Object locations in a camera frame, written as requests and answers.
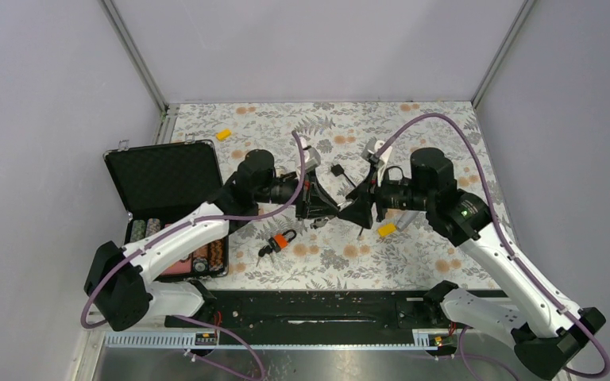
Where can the grey marker yellow cap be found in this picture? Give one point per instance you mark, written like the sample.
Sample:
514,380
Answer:
400,225

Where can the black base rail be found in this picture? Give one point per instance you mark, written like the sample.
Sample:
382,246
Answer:
319,318

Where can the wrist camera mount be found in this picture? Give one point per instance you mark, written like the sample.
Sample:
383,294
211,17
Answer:
378,157
307,159

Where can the black poker chip case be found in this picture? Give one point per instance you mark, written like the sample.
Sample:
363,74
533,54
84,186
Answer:
160,186

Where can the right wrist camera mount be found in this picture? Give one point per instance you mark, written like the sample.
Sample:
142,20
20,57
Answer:
378,157

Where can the yellow block near case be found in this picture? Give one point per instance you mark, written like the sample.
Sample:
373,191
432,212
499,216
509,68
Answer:
223,135

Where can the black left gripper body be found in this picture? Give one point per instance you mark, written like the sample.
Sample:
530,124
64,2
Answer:
306,195

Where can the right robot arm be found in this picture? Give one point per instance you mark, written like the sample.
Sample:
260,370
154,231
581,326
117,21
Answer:
545,329

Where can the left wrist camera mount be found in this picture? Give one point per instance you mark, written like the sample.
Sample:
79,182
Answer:
307,159

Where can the floral table cloth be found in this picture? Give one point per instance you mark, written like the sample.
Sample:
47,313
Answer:
341,255

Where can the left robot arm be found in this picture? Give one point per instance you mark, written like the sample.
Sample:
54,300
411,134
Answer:
123,281

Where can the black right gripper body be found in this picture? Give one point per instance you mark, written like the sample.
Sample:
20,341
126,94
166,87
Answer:
370,193

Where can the small orange black padlock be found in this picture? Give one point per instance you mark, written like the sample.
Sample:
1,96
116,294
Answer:
275,245

